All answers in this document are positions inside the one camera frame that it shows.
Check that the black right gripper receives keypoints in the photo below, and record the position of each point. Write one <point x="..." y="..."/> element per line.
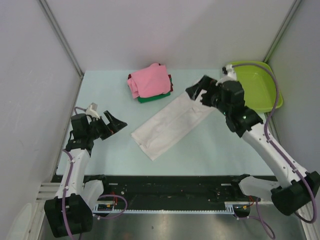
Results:
<point x="205" y="83"/>

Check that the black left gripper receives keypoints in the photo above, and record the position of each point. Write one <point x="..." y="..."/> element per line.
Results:
<point x="114" y="124"/>

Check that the white t shirt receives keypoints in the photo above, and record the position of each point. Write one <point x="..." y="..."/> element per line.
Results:
<point x="168" y="126"/>

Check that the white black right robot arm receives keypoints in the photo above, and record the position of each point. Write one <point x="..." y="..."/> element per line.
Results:
<point x="294" y="186"/>

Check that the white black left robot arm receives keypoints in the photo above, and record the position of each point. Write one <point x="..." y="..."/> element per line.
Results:
<point x="70" y="211"/>

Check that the green folded t shirt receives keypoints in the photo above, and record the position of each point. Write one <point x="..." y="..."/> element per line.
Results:
<point x="153" y="98"/>

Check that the pink folded t shirt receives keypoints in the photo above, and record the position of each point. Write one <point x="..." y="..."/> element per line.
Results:
<point x="149" y="82"/>

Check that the lime green plastic basin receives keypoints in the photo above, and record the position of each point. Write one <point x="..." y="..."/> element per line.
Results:
<point x="259" y="87"/>

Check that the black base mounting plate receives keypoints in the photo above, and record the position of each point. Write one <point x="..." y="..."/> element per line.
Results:
<point x="170" y="193"/>

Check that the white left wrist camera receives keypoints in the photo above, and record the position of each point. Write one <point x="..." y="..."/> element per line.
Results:
<point x="91" y="111"/>

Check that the aluminium frame rail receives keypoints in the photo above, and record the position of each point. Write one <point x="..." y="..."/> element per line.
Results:
<point x="47" y="191"/>

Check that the grey aluminium corner post right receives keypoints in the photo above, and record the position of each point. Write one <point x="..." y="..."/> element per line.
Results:
<point x="282" y="29"/>

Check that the grey aluminium corner post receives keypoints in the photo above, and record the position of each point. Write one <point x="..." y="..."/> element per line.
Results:
<point x="282" y="29"/>
<point x="45" y="7"/>

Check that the grey aluminium corner post left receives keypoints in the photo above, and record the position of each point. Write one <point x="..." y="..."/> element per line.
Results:
<point x="45" y="7"/>

